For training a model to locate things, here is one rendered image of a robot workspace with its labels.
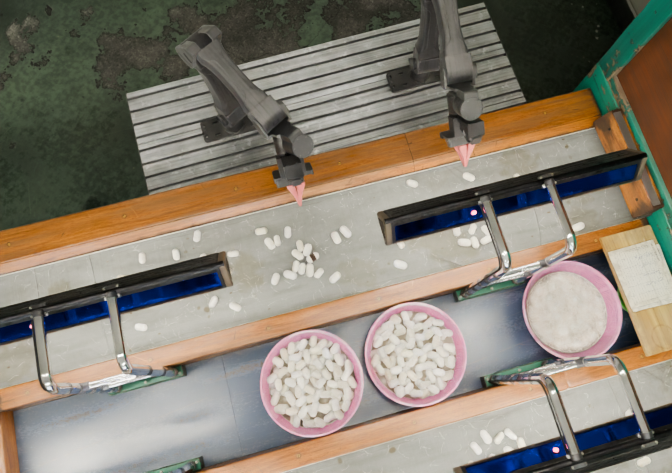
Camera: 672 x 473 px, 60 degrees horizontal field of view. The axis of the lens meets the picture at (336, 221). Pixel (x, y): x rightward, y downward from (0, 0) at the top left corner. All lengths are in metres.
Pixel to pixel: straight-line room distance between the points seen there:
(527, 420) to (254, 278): 0.81
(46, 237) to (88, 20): 1.46
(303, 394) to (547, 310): 0.70
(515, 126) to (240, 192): 0.82
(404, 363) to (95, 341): 0.82
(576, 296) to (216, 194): 1.04
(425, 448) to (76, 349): 0.94
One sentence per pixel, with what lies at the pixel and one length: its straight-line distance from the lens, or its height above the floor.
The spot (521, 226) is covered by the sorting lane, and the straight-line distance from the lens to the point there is 1.73.
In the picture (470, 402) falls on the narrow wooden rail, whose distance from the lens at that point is 1.60.
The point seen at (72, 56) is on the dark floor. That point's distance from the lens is 2.94.
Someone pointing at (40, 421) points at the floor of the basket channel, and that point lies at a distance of 1.81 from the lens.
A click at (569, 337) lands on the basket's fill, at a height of 0.74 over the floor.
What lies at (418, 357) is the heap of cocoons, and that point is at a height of 0.72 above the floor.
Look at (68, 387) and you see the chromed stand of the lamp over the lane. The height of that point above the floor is 1.04.
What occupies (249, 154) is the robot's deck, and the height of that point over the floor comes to 0.67.
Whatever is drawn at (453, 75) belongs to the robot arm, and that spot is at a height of 1.04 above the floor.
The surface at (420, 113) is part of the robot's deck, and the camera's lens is 1.86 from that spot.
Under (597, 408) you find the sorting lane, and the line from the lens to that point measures 1.73.
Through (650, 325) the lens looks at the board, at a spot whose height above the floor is 0.78.
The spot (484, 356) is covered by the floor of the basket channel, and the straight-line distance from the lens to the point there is 1.70.
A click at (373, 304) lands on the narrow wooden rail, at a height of 0.77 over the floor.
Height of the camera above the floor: 2.32
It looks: 74 degrees down
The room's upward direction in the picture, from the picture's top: 4 degrees clockwise
